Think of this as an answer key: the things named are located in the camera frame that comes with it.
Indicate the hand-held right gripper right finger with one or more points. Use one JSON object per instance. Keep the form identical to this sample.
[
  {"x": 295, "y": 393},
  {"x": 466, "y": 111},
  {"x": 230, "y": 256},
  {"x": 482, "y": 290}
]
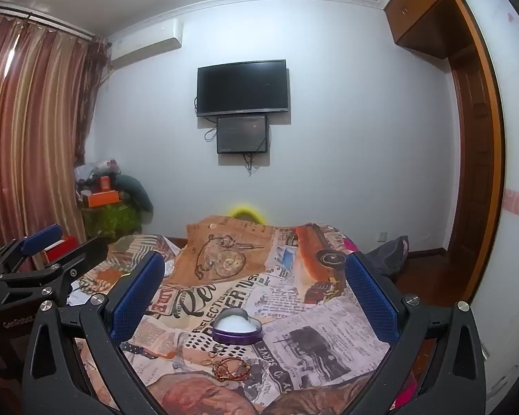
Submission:
[{"x": 372, "y": 300}]

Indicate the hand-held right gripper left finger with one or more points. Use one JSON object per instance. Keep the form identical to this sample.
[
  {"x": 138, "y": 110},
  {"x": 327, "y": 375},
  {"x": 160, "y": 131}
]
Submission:
[{"x": 136, "y": 300}]

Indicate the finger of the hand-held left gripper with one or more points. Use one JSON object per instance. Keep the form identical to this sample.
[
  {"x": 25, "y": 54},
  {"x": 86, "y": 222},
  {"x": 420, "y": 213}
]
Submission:
[
  {"x": 41, "y": 240},
  {"x": 69, "y": 261}
]

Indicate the gold rings and jewellery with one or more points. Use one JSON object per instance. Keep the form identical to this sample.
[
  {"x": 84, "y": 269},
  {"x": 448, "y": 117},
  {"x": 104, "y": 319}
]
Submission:
[{"x": 216, "y": 369}]

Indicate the purple heart-shaped tin box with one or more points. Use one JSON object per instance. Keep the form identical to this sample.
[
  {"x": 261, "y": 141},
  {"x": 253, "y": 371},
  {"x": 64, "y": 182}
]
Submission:
[{"x": 235, "y": 338}]

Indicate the red box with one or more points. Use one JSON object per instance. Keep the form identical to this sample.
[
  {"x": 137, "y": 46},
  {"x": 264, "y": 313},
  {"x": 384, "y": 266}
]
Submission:
[{"x": 62, "y": 247}]

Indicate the dark grey bag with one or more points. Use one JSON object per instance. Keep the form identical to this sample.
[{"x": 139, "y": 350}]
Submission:
[{"x": 389, "y": 253}]

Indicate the brown striped quilt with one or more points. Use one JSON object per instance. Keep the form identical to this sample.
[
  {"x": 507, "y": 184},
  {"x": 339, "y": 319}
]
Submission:
[{"x": 134, "y": 244}]

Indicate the green patterned bag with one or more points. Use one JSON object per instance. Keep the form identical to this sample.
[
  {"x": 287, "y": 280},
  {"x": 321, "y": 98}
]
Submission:
[{"x": 108, "y": 220}]

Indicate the pink cloth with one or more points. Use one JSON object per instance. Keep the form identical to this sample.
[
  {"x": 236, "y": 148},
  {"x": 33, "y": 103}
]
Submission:
[{"x": 350, "y": 245}]

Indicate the orange box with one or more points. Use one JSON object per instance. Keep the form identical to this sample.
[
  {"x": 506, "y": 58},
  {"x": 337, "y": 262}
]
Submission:
[{"x": 104, "y": 199}]

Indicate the white plastic bag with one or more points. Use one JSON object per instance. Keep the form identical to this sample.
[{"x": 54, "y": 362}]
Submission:
[{"x": 93, "y": 168}]

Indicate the printed newspaper-pattern blanket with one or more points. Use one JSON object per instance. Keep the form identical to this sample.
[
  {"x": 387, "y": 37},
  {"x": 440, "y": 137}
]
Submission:
[{"x": 251, "y": 276}]

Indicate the striped brown curtain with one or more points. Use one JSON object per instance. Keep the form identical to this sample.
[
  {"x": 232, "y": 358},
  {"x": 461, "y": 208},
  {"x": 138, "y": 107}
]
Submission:
[{"x": 26, "y": 116}]

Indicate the yellow plastic object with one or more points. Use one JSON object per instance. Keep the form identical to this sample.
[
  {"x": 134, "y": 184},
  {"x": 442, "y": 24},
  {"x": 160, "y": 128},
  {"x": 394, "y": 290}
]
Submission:
[{"x": 235, "y": 212}]

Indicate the brown wooden door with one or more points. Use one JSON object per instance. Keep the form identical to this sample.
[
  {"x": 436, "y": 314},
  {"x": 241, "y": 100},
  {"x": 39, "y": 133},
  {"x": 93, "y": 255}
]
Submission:
[{"x": 475, "y": 160}]

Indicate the white wardrobe door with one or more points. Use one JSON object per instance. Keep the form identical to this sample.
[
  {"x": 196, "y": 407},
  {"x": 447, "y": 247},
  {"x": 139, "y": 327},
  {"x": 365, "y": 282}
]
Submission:
[{"x": 514, "y": 147}]

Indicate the white air conditioner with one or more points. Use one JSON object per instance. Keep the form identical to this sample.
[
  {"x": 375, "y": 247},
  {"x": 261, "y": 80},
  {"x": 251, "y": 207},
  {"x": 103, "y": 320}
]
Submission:
[{"x": 147, "y": 43}]

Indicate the wooden overhead cabinet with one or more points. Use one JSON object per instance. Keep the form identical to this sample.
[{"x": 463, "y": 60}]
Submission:
[{"x": 424, "y": 8}]

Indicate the white wall socket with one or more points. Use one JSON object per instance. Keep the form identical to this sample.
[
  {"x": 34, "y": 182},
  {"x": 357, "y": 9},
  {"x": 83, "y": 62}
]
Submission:
[{"x": 382, "y": 237}]

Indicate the small black wall monitor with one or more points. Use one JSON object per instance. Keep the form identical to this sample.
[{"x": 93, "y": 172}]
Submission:
[{"x": 242, "y": 134}]

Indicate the black wall television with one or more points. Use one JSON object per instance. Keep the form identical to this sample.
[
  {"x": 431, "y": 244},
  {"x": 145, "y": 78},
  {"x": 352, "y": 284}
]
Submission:
[{"x": 242, "y": 86}]

